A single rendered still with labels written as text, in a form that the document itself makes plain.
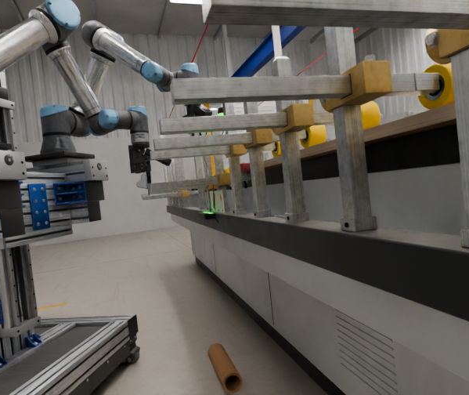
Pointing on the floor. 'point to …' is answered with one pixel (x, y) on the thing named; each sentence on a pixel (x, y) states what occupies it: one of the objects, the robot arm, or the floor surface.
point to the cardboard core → (225, 368)
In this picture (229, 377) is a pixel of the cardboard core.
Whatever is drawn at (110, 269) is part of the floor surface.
